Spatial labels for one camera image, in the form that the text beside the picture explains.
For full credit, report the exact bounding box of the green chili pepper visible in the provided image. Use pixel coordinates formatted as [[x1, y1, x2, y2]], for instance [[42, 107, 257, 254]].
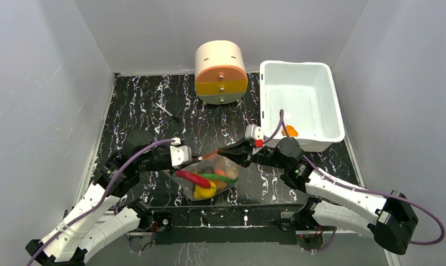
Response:
[[199, 173, 239, 184]]

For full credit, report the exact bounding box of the orange peach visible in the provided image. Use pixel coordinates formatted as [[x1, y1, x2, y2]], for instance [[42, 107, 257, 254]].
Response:
[[213, 170, 228, 190]]

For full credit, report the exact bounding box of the red chili pepper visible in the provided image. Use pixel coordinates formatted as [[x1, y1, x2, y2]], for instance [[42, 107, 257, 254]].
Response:
[[175, 170, 211, 188]]

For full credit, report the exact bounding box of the clear zip bag orange zipper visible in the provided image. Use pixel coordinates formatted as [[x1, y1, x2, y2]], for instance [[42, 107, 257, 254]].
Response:
[[167, 151, 241, 202]]

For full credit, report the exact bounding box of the yellow lemon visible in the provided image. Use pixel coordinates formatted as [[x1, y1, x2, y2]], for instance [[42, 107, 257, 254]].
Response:
[[193, 181, 217, 201]]

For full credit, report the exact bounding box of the garlic bulb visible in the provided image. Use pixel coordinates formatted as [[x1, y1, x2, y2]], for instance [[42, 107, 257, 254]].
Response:
[[225, 166, 239, 180]]

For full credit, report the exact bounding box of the small dark red fruit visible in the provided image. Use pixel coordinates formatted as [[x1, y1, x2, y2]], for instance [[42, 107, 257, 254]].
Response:
[[200, 166, 215, 174]]

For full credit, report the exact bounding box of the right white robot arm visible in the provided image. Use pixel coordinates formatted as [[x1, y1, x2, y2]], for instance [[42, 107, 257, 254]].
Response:
[[217, 137, 418, 255]]

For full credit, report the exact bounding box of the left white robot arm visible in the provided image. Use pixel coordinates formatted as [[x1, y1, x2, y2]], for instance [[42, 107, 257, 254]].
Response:
[[26, 131, 192, 265]]

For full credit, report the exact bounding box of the small orange pepper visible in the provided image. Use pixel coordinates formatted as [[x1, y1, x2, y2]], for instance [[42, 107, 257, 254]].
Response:
[[282, 125, 298, 137]]

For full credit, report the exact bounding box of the black pen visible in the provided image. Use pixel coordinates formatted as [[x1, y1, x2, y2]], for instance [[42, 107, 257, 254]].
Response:
[[154, 103, 180, 122]]

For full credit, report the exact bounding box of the white plastic bin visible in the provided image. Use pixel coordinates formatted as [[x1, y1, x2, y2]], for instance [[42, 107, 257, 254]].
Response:
[[259, 60, 345, 152]]

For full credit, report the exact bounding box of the round three-drawer cabinet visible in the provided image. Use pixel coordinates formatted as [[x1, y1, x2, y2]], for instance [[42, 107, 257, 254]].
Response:
[[195, 40, 249, 105]]

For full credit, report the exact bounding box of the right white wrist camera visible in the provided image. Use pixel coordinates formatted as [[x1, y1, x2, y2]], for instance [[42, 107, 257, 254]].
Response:
[[245, 124, 265, 149]]

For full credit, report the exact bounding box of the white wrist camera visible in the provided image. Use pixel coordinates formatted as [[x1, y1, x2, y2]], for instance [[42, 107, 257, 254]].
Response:
[[245, 124, 265, 149], [169, 137, 192, 168]]

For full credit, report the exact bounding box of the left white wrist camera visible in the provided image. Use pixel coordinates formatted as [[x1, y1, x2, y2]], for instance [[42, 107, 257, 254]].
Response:
[[169, 137, 192, 168]]

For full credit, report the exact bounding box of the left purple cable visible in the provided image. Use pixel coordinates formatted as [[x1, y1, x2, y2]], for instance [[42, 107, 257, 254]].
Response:
[[26, 137, 178, 266]]

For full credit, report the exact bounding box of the purple cable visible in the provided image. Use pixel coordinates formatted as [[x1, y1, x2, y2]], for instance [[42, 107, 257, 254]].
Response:
[[26, 137, 178, 266], [261, 109, 446, 246]]

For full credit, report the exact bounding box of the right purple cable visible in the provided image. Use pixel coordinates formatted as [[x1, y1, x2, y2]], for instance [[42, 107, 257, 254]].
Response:
[[261, 109, 446, 246]]

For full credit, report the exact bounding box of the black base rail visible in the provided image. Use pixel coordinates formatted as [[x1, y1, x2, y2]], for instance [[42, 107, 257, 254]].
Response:
[[149, 203, 389, 246]]

